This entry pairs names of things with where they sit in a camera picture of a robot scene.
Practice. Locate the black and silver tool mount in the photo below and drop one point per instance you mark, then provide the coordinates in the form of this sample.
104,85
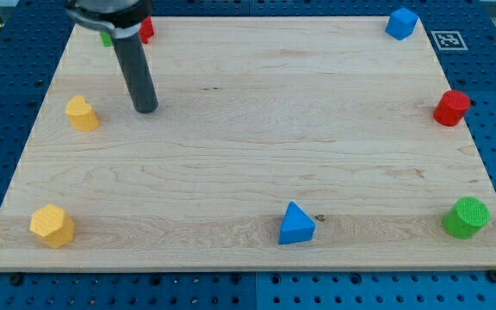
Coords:
118,18

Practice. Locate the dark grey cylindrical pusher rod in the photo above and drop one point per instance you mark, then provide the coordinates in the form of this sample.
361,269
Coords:
135,70

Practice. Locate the yellow heart block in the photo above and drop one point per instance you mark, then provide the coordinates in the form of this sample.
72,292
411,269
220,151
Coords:
81,114

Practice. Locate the red block behind arm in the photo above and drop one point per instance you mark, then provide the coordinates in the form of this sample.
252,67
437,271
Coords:
146,31

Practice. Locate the green star block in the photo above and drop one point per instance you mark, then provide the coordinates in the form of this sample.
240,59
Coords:
106,39

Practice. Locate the light wooden board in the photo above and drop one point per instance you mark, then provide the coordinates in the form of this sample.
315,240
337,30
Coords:
331,113

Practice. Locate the yellow hexagon block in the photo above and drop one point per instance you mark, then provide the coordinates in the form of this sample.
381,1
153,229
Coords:
53,226

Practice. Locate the blue triangle block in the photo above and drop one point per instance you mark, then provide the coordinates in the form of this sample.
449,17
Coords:
296,227

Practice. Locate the blue cube block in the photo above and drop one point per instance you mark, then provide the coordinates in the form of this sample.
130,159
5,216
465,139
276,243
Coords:
401,23

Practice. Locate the white fiducial marker tag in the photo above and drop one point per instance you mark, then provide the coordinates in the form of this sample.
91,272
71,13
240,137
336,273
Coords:
448,40

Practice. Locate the red cylinder block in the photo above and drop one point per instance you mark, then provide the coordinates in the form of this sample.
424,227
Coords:
451,108

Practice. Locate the green cylinder block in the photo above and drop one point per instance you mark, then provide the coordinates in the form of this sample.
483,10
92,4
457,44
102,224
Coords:
466,218

